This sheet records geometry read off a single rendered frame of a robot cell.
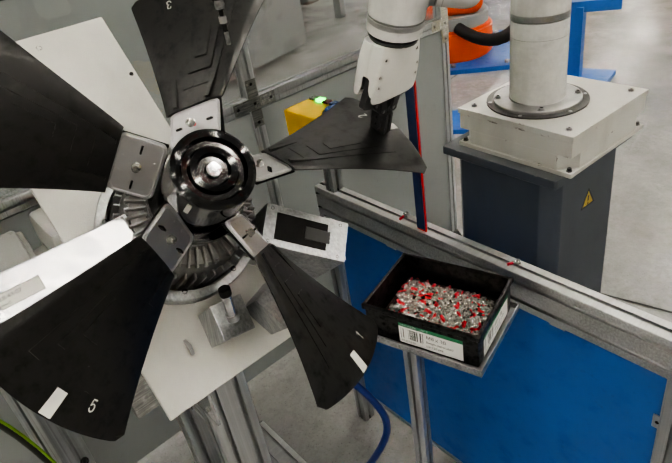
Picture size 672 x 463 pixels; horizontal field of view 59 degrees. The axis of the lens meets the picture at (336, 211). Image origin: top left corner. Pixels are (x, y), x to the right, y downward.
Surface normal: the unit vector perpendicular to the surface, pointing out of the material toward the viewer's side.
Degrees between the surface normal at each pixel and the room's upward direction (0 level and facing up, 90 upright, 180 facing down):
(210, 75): 33
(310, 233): 50
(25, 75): 72
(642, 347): 90
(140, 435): 90
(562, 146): 90
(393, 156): 24
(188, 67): 41
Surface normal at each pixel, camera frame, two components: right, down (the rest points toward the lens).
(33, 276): 0.41, -0.31
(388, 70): 0.58, 0.59
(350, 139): 0.09, -0.80
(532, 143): -0.76, 0.43
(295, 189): 0.66, 0.30
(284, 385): -0.15, -0.84
